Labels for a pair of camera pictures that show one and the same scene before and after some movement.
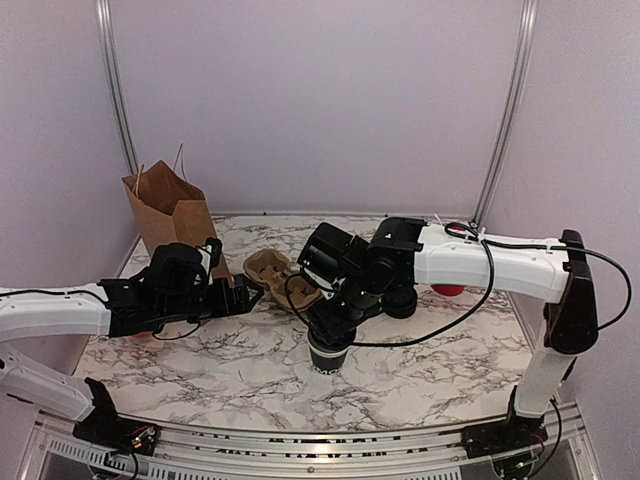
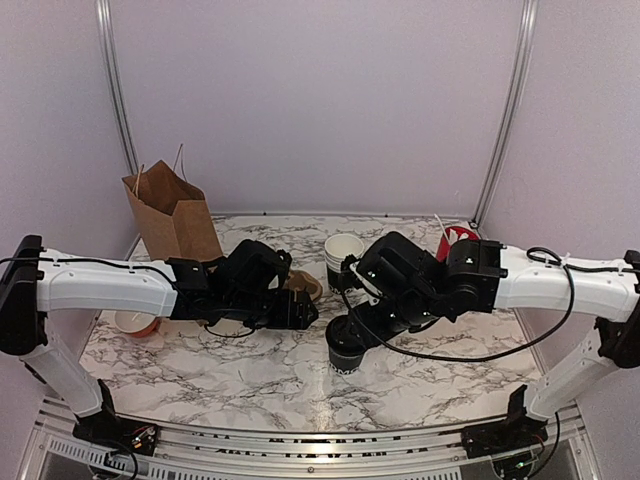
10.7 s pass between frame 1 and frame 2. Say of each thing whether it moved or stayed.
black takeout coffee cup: moved
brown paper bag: stayed
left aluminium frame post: stayed
